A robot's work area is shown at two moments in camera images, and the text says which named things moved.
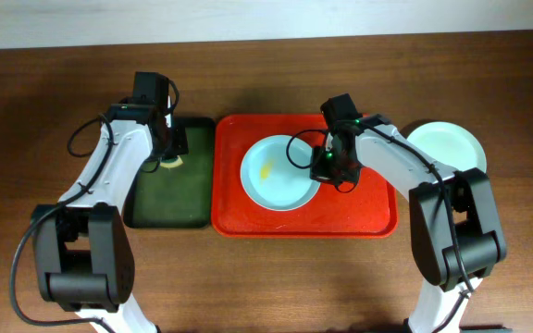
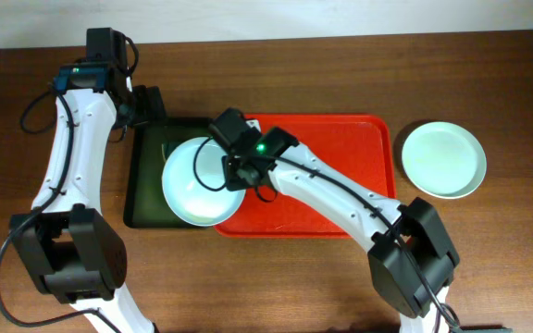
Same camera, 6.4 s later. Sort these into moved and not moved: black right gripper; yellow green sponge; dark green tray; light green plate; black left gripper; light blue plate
Moved: black left gripper; black right gripper; yellow green sponge; light blue plate
Not moved: light green plate; dark green tray
